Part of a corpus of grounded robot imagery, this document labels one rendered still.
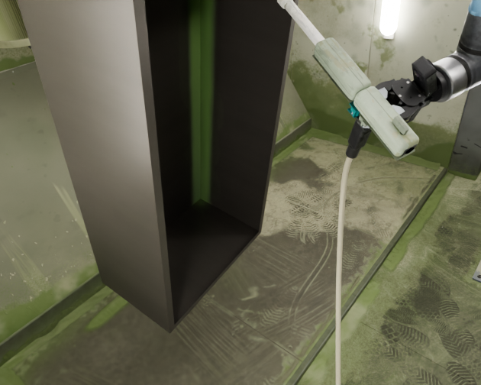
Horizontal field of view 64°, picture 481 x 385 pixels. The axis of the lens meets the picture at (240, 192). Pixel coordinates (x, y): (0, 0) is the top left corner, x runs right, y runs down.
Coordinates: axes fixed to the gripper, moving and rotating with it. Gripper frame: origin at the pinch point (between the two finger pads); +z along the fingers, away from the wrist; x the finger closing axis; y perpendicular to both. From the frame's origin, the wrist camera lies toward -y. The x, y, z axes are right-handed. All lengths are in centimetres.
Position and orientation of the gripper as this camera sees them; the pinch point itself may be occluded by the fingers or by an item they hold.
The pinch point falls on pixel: (363, 114)
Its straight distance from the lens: 86.7
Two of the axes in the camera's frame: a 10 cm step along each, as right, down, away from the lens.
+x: -4.7, -8.0, 3.6
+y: 0.1, 4.0, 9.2
